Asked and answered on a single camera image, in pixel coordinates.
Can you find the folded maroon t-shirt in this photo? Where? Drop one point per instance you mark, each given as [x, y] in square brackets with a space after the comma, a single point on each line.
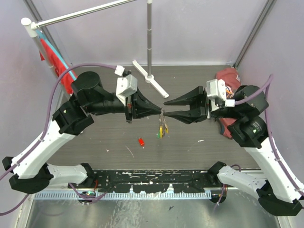
[232, 83]

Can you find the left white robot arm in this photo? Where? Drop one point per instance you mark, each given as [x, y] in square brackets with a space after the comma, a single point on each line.
[32, 173]

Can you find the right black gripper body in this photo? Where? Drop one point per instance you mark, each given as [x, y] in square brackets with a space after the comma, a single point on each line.
[205, 102]

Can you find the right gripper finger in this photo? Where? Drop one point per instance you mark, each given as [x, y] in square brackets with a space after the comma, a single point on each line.
[190, 116]
[194, 99]

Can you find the slotted cable duct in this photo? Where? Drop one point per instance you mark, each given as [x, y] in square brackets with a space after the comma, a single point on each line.
[168, 195]

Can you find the red shirt on hanger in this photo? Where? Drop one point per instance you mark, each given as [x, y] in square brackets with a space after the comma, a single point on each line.
[61, 71]

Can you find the large keyring with yellow handle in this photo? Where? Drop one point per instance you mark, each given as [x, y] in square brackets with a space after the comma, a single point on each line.
[163, 127]

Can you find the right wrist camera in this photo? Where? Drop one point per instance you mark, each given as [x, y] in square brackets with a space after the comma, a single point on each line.
[216, 93]

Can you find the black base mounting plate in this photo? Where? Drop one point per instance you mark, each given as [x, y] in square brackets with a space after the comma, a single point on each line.
[150, 181]

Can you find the red key tag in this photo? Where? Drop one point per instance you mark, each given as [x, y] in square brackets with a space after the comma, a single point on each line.
[141, 142]

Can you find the blue clothes hanger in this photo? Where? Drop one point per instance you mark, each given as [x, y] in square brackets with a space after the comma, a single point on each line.
[57, 57]

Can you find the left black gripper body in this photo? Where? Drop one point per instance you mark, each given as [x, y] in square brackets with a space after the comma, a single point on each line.
[128, 108]

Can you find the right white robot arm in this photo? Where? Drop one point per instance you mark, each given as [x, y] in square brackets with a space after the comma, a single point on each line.
[280, 193]

